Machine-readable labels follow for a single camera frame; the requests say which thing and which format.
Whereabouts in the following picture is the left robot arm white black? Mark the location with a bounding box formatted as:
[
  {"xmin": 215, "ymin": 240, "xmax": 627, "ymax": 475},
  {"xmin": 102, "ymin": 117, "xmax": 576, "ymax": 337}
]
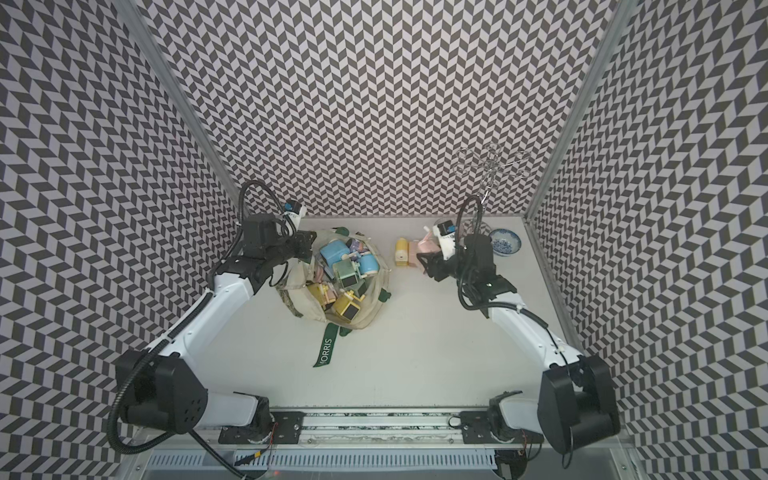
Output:
[{"xmin": 106, "ymin": 210, "xmax": 317, "ymax": 455}]

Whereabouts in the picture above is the aluminium mounting rail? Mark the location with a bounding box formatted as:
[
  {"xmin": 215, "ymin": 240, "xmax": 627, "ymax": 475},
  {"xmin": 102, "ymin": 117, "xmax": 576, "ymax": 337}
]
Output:
[{"xmin": 173, "ymin": 407, "xmax": 637, "ymax": 451}]

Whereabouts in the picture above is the blue white patterned bowl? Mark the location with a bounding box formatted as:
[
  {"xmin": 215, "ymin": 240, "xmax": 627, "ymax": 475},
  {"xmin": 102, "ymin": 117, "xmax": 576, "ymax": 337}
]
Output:
[{"xmin": 489, "ymin": 228, "xmax": 522, "ymax": 257}]

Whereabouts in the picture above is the blue round pencil sharpener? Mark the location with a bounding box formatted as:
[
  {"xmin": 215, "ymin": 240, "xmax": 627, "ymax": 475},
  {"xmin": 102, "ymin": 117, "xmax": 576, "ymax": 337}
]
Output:
[{"xmin": 319, "ymin": 239, "xmax": 351, "ymax": 266}]

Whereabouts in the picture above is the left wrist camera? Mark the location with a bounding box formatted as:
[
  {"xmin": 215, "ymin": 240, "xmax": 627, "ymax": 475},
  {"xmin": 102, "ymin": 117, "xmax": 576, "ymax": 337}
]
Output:
[{"xmin": 283, "ymin": 199, "xmax": 307, "ymax": 232}]

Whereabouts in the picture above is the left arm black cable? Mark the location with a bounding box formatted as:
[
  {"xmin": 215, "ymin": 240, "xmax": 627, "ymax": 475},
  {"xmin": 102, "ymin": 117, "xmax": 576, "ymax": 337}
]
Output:
[{"xmin": 106, "ymin": 179, "xmax": 289, "ymax": 480}]

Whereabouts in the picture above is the small yellow black sharpener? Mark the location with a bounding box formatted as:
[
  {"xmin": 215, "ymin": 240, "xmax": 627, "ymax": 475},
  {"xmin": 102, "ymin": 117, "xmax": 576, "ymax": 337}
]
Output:
[{"xmin": 332, "ymin": 292, "xmax": 362, "ymax": 322}]

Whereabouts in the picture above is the silver jewelry tree stand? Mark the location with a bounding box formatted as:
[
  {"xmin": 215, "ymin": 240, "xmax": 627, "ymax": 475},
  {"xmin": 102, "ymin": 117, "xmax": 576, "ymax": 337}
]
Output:
[{"xmin": 451, "ymin": 143, "xmax": 532, "ymax": 212}]

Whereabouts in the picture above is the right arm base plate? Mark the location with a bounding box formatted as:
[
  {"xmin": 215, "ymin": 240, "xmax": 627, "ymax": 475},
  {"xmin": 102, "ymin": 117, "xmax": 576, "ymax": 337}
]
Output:
[{"xmin": 458, "ymin": 410, "xmax": 545, "ymax": 445}]

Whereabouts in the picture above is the green block pencil sharpener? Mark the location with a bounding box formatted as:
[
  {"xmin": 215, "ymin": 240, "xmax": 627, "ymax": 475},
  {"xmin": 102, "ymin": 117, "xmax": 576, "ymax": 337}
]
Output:
[{"xmin": 332, "ymin": 258, "xmax": 361, "ymax": 290}]

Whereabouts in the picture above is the pink block pencil sharpener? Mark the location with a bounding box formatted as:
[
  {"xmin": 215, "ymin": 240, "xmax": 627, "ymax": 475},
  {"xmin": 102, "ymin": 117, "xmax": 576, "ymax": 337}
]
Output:
[{"xmin": 417, "ymin": 226, "xmax": 441, "ymax": 253}]

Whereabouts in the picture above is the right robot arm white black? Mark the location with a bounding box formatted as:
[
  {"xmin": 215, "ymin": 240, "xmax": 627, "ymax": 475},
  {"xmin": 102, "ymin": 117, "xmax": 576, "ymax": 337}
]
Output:
[{"xmin": 416, "ymin": 234, "xmax": 621, "ymax": 455}]

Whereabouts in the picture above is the yellow block pencil sharpener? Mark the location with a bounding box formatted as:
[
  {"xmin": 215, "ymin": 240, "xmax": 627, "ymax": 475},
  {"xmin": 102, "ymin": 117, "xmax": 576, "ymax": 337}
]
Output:
[{"xmin": 394, "ymin": 237, "xmax": 409, "ymax": 266}]

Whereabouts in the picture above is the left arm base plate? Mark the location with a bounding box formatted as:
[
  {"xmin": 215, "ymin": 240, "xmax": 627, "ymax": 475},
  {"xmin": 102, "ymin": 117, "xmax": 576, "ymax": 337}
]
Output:
[{"xmin": 218, "ymin": 410, "xmax": 306, "ymax": 446}]

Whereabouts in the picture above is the pink rounded pencil sharpener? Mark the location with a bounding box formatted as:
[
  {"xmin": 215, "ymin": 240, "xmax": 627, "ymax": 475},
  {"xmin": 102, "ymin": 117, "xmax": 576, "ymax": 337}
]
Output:
[{"xmin": 408, "ymin": 240, "xmax": 423, "ymax": 269}]

